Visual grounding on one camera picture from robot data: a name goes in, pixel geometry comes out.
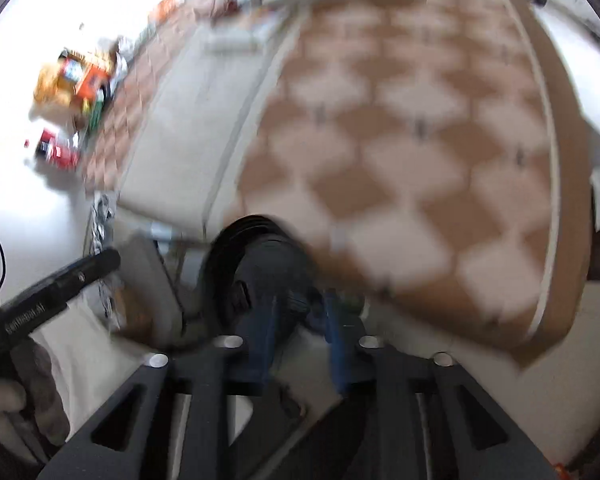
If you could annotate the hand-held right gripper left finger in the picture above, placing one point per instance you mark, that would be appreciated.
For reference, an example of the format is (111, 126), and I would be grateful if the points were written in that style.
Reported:
(262, 345)

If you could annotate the cardboard box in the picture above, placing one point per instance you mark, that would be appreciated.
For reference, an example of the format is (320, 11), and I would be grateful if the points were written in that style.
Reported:
(135, 312)

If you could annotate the yellow snack packet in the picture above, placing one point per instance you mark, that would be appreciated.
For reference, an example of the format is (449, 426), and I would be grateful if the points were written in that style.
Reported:
(50, 82)

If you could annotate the green white carton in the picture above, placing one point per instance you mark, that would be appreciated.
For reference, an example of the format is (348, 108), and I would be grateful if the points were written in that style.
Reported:
(96, 110)

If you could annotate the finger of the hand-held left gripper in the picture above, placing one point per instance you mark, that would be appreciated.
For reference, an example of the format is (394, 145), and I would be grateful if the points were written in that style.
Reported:
(87, 275)

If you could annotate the brown checkered tablecloth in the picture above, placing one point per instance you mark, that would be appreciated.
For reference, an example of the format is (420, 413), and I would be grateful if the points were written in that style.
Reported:
(380, 135)

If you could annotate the red packet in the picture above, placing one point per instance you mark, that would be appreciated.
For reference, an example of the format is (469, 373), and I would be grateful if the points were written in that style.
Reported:
(55, 152)

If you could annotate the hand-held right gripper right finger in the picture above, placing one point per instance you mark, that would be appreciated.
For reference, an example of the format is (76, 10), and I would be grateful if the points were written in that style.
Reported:
(337, 355)

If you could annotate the round waste bin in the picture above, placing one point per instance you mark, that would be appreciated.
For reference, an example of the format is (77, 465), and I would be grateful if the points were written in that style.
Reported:
(260, 260)

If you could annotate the white cloth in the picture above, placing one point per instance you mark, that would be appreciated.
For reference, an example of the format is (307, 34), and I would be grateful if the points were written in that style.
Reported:
(90, 360)

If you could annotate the person's left hand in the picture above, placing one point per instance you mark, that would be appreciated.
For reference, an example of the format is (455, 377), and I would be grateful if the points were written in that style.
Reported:
(42, 395)

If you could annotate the orange box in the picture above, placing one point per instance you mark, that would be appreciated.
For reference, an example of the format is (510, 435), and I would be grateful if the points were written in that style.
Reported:
(92, 82)

